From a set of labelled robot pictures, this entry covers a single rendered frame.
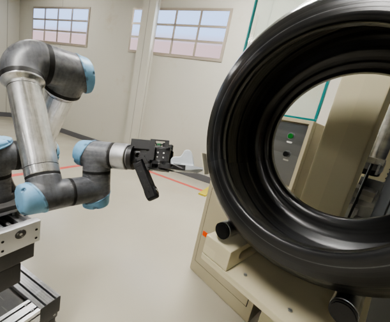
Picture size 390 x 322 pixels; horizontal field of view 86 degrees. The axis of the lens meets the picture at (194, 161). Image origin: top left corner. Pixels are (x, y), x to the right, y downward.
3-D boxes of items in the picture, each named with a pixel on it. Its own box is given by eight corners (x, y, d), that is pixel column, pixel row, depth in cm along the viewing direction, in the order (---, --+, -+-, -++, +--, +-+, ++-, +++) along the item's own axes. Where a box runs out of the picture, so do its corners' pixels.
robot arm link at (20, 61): (-8, 13, 50) (30, 213, 43) (45, 32, 59) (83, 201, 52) (-18, 44, 57) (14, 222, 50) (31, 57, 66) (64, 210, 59)
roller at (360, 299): (355, 253, 64) (361, 241, 63) (373, 263, 61) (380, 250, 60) (323, 313, 39) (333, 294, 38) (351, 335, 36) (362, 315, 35)
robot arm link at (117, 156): (107, 167, 56) (119, 170, 64) (124, 168, 56) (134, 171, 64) (111, 139, 57) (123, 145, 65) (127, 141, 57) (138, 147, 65)
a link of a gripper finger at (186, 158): (205, 150, 56) (171, 147, 57) (203, 172, 55) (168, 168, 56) (205, 152, 59) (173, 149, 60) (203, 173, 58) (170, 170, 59)
